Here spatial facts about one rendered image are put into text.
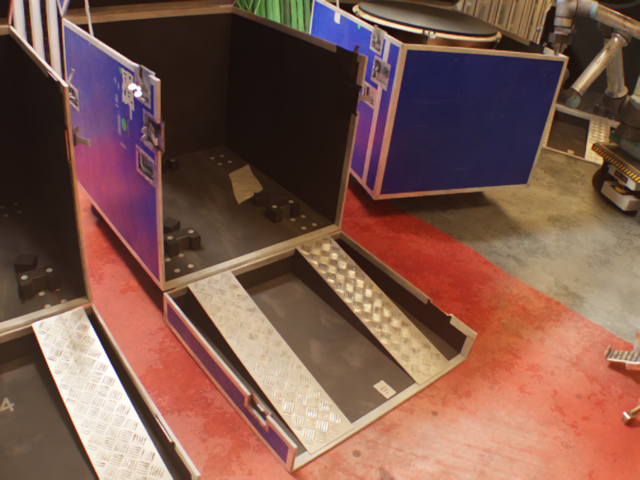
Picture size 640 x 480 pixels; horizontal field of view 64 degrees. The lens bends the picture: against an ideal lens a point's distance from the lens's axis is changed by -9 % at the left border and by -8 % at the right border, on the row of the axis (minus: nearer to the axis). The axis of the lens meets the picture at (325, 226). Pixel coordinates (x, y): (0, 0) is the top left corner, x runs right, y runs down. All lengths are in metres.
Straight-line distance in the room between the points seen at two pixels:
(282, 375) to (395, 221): 1.34
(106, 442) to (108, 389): 0.18
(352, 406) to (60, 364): 0.97
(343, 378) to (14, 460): 1.11
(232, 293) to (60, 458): 0.84
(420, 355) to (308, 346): 0.42
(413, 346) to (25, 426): 1.39
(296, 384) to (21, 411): 0.90
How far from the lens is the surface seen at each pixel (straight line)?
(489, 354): 2.32
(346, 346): 2.14
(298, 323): 2.19
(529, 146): 3.26
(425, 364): 2.14
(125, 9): 2.71
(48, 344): 1.97
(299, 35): 2.52
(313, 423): 1.86
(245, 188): 2.75
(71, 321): 2.02
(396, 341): 2.16
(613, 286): 3.10
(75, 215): 1.90
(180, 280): 2.13
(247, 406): 1.80
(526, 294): 2.74
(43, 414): 1.94
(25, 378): 2.06
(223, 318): 2.03
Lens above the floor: 1.48
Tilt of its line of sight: 31 degrees down
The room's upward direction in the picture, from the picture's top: 8 degrees clockwise
